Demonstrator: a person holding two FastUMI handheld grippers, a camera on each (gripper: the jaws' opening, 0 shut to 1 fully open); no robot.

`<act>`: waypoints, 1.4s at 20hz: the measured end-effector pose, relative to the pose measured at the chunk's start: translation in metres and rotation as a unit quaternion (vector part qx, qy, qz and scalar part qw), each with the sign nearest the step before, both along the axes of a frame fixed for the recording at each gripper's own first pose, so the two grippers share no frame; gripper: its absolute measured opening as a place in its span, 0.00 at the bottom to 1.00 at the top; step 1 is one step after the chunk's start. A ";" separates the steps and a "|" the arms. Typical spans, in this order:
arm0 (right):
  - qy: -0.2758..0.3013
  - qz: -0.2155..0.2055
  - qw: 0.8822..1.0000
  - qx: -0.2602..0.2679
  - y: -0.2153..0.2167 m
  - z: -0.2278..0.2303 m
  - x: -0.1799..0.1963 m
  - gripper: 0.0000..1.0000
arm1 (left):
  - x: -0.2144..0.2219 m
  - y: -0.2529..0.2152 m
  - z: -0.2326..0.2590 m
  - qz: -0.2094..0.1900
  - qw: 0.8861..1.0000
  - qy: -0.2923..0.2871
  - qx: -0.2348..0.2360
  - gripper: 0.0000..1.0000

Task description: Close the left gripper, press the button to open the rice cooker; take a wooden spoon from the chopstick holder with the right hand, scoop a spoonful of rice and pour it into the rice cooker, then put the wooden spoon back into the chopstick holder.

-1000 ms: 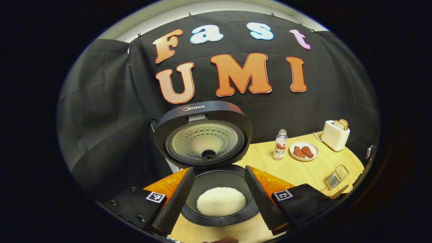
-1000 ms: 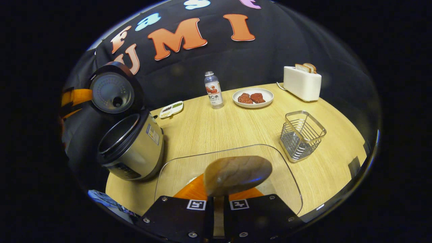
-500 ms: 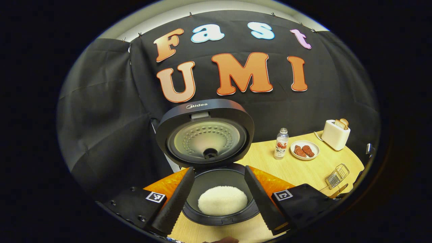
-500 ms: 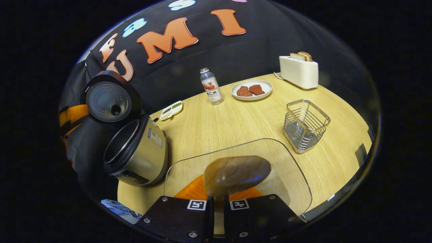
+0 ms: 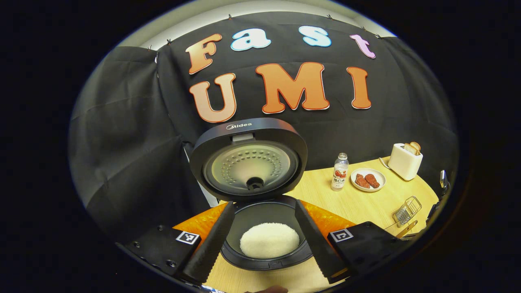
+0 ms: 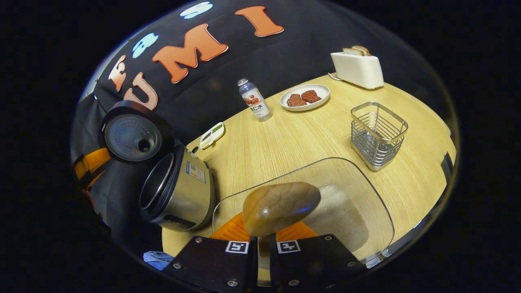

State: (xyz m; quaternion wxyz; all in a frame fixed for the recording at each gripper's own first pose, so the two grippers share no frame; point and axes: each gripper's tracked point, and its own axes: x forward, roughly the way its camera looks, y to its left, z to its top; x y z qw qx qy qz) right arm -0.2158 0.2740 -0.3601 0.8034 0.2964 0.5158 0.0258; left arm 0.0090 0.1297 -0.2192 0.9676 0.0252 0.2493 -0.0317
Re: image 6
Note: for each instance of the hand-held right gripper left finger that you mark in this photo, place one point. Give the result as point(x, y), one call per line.
point(207, 260)

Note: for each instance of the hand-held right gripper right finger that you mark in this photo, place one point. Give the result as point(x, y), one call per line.
point(313, 260)

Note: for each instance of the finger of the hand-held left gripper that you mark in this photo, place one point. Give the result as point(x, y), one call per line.
point(93, 160)

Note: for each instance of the wooden spoon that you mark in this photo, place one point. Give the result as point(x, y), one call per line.
point(279, 207)

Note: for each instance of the black silver rice cooker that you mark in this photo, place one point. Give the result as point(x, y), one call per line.
point(187, 195)

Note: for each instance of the blue denim cloth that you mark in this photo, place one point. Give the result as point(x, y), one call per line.
point(158, 260)

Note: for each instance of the clear rectangular container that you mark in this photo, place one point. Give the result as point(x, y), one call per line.
point(366, 183)

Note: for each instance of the small white green tray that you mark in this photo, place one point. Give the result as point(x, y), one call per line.
point(211, 136)

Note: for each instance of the red meat piece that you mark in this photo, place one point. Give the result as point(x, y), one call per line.
point(296, 100)
point(311, 96)

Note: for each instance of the clear plastic drink bottle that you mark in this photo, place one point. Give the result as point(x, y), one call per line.
point(255, 101)

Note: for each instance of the white oval plate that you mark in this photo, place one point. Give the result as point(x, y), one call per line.
point(323, 91)

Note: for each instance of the white toaster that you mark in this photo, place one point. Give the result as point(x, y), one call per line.
point(358, 71)

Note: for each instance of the bread slice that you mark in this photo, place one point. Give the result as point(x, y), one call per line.
point(352, 51)
point(363, 49)

